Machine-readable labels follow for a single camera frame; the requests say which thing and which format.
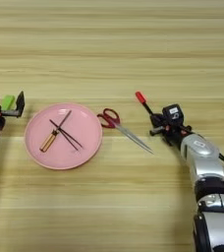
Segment pink round plate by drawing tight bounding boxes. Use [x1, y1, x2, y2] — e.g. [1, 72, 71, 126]
[24, 101, 104, 171]

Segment red and black marker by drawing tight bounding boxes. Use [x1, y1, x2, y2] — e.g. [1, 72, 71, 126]
[135, 91, 155, 116]

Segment green rectangular block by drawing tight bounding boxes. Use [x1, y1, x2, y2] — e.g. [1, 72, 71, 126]
[0, 94, 17, 112]

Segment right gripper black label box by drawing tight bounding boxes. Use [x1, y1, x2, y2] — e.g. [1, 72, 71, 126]
[162, 103, 185, 127]

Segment red handled scissors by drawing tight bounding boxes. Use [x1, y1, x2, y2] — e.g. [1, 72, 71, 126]
[96, 107, 154, 155]

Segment black chopsticks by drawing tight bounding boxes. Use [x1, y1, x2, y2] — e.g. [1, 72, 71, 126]
[48, 118, 84, 152]

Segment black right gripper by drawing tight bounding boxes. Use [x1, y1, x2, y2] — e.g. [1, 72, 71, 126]
[148, 112, 193, 147]

